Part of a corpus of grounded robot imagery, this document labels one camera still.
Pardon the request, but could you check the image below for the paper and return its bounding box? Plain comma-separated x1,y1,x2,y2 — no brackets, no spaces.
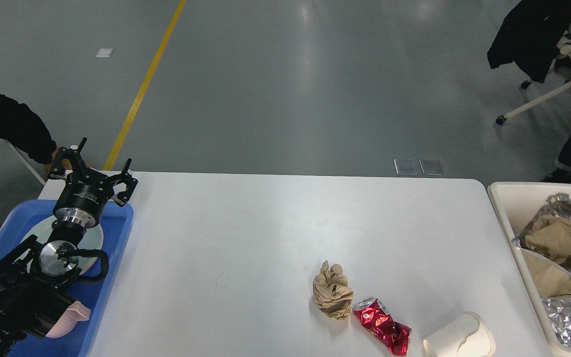
523,215,571,269

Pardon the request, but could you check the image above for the white paper cup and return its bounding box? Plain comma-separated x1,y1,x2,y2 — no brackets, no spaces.
422,311,496,357

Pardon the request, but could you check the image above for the crumpled brown paper ball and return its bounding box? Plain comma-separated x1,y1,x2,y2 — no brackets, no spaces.
311,261,354,321

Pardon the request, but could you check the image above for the right clear floor plate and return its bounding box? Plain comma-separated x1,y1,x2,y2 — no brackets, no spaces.
419,159,444,176

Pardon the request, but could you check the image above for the beige plastic bin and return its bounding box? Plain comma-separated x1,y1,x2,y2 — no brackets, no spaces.
488,181,571,357

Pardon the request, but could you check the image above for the white floor tag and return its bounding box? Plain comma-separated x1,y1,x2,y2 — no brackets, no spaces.
95,48,114,58

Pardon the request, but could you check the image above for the clear floor plate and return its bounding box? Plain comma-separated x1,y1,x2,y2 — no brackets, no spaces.
419,159,444,176
394,158,419,176

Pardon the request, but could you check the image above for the crushed red can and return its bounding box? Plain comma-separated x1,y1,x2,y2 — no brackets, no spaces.
352,297,411,357

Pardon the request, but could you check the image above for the left clear floor plate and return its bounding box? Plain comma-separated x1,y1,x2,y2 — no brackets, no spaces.
394,158,419,176

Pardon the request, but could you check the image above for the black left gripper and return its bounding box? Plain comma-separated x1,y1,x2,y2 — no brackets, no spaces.
48,137,138,229

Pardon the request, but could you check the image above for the blue plastic tray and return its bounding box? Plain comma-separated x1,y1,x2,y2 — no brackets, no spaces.
0,199,133,357

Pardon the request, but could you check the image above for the pink mug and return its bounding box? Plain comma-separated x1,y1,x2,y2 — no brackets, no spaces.
45,300,92,339

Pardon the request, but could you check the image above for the black jacket on chair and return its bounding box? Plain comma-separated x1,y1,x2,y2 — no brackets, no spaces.
487,0,571,83

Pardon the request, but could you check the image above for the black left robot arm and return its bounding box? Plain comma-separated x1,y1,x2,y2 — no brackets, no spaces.
0,138,138,357

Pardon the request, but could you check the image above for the person in black left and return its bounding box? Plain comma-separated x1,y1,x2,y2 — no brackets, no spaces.
0,94,57,166

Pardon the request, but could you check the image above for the tan boot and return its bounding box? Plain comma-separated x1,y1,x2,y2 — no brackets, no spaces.
46,147,95,176

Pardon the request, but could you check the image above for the large brown paper bag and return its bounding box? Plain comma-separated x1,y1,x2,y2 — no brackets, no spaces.
521,249,571,298

